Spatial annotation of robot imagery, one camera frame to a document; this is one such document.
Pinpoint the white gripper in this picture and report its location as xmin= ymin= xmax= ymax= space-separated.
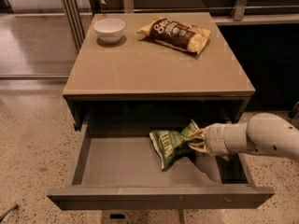
xmin=188 ymin=123 xmax=230 ymax=157

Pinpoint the green jalapeno chip bag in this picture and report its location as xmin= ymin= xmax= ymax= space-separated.
xmin=149 ymin=120 xmax=199 ymax=171

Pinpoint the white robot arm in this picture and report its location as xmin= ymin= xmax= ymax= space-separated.
xmin=188 ymin=113 xmax=299 ymax=162

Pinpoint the open grey top drawer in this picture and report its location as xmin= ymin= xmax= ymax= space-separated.
xmin=47 ymin=118 xmax=274 ymax=210

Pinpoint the brown chip bag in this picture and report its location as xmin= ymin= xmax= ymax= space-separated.
xmin=137 ymin=18 xmax=211 ymax=54

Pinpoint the white ceramic bowl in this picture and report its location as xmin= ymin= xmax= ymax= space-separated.
xmin=93 ymin=18 xmax=125 ymax=44

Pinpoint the grey cable on floor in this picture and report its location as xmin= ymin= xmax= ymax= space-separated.
xmin=0 ymin=203 xmax=19 ymax=222

